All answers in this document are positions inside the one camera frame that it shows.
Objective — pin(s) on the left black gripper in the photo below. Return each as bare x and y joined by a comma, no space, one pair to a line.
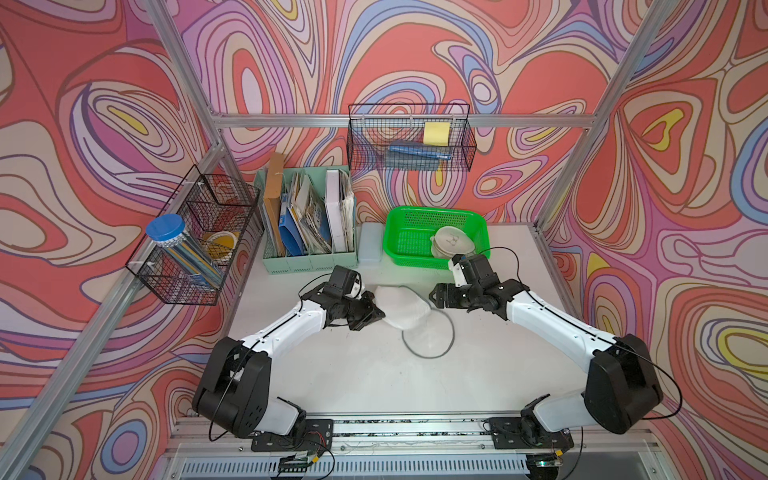
371,312

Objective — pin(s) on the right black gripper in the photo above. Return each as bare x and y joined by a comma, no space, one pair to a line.
450,298

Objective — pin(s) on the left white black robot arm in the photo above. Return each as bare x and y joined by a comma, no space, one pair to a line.
234,390

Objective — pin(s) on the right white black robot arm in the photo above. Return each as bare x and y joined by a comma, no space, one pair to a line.
622,385

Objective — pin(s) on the green plastic basket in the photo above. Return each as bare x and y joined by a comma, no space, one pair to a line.
428,237

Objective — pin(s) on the blue folder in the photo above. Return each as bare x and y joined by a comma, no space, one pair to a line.
290,234

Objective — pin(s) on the mint green file organizer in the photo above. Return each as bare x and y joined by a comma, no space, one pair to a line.
303,194

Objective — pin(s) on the white book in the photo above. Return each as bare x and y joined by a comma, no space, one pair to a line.
334,212

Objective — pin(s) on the brown cardboard folder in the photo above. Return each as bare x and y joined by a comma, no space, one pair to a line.
273,186

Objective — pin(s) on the blue pen pouch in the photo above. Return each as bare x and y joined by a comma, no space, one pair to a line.
421,150

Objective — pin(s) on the yellow tape roll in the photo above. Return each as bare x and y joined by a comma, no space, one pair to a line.
220,245

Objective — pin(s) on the green circuit board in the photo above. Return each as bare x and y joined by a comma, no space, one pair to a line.
294,466

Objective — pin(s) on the yellow sticky note pad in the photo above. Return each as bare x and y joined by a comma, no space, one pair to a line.
436,133

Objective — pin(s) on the blue lidded clear jar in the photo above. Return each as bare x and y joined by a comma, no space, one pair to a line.
169,232

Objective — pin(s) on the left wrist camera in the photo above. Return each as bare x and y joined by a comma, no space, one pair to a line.
357,288

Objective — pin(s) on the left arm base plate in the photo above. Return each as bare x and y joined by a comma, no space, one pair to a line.
312,434

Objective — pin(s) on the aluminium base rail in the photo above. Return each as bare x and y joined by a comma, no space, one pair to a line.
417,446

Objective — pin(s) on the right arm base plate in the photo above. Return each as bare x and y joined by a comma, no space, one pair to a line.
523,433

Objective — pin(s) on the left black wire basket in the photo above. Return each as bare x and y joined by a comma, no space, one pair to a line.
209,203

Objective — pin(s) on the black wire basket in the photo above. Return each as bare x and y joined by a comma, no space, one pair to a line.
372,127
209,203

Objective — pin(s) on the back black wire basket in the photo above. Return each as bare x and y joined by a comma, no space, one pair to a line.
372,127

